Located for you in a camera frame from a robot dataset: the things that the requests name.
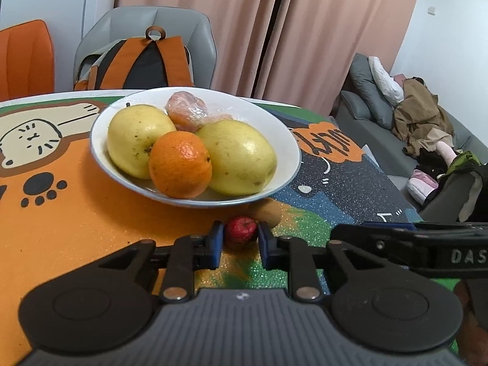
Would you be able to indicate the person's right hand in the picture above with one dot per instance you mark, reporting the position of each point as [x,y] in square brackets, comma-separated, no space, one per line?
[471,312]

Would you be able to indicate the orange and black backpack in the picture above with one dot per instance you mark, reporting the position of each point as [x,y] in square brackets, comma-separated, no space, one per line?
[141,64]

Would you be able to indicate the white wall outlet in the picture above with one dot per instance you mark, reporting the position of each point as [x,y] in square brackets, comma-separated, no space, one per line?
[432,10]

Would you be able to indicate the orange chair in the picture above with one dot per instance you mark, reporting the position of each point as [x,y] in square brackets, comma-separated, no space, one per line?
[24,61]

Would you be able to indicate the orange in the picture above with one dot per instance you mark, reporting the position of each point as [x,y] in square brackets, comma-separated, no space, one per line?
[179,166]

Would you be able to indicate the green cloth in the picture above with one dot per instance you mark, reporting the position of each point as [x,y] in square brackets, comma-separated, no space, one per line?
[463,160]

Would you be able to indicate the grey pillow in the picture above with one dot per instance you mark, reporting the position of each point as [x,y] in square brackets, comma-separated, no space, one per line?
[369,91]

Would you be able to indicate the small red apple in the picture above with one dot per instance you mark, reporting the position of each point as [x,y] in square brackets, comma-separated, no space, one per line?
[240,230]

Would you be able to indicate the plastic persimmon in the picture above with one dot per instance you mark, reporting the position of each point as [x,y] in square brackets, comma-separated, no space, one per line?
[186,108]

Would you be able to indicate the yellow pear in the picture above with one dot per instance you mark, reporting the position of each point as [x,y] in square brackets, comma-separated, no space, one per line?
[240,156]
[133,137]

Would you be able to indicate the white bowl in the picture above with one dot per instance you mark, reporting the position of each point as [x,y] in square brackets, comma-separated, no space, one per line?
[259,122]

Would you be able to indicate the black cloth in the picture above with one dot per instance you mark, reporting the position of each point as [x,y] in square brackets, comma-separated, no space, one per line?
[450,194]

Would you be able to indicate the printed cat table mat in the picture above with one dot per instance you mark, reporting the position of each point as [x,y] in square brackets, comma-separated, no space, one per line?
[57,217]

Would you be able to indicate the pink curtain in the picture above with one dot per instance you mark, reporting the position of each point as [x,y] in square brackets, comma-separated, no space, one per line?
[343,26]
[209,7]

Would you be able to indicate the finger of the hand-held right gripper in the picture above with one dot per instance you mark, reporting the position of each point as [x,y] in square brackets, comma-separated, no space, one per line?
[381,236]

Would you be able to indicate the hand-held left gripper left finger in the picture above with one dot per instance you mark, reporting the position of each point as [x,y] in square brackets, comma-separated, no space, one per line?
[217,244]

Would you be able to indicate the grey chair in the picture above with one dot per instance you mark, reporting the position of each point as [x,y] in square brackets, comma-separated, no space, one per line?
[152,17]

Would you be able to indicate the brown coat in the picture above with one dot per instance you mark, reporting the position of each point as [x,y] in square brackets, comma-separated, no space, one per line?
[423,118]

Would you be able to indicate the brown kiwi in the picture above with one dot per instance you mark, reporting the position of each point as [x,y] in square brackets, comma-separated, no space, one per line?
[268,210]

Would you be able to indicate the grey sofa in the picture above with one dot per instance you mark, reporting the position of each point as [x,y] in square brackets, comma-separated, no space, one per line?
[373,148]

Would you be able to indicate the white pillow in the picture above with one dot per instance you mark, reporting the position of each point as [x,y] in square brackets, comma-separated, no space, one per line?
[385,80]

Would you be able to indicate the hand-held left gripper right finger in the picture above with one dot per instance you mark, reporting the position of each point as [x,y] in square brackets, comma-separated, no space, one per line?
[265,246]

